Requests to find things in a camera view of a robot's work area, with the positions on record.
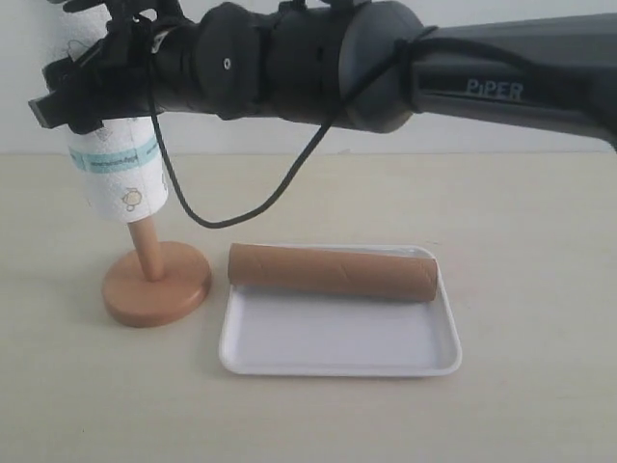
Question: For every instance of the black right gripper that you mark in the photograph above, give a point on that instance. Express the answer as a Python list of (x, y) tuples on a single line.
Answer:
[(146, 70)]

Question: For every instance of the printed white paper towel roll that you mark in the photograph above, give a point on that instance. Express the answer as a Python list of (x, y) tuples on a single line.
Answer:
[(121, 169)]

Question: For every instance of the brown cardboard tube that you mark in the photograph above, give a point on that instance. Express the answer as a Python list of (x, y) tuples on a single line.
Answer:
[(333, 272)]

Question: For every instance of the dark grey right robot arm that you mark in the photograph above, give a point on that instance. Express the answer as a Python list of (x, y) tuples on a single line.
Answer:
[(359, 65)]

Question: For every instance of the wooden paper towel holder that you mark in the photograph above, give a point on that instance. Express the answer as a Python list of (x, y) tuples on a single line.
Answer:
[(157, 283)]

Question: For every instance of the white rectangular plastic tray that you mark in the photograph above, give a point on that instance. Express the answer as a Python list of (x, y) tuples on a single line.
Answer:
[(272, 331)]

